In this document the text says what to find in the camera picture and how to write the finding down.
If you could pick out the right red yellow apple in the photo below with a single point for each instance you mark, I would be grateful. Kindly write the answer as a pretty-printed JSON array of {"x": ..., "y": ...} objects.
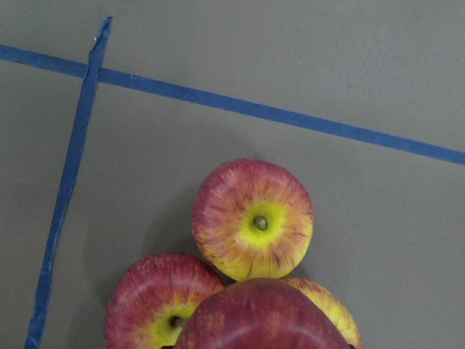
[{"x": 331, "y": 306}]

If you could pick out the lone red yellow apple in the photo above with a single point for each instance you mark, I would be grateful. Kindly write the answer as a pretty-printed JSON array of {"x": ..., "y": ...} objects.
[{"x": 260, "y": 313}]

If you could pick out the back red yellow apple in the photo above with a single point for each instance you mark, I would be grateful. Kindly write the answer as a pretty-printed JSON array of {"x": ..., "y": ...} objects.
[{"x": 252, "y": 219}]

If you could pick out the front red yellow apple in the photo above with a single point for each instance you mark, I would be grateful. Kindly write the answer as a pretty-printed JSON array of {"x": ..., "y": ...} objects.
[{"x": 154, "y": 299}]

